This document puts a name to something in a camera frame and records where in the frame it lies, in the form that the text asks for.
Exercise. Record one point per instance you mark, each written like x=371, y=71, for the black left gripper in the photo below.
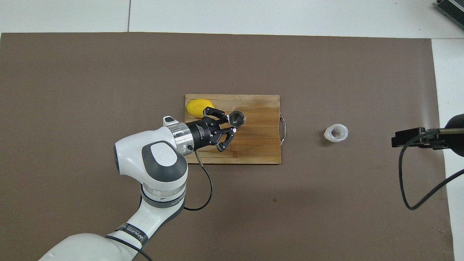
x=203, y=134

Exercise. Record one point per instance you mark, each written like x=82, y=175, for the grey ribbed metal device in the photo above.
x=452, y=10

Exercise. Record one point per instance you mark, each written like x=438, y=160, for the wooden cutting board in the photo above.
x=257, y=145

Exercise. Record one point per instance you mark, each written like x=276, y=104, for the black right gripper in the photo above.
x=456, y=136

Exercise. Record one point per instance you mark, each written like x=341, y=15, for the brown table mat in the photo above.
x=326, y=199

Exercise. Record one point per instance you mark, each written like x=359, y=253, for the yellow lemon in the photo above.
x=195, y=107

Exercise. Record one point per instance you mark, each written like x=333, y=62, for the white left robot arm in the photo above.
x=156, y=163

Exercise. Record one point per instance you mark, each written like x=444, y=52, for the clear plastic cup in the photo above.
x=336, y=133

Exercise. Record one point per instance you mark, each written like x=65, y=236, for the steel double jigger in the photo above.
x=237, y=117

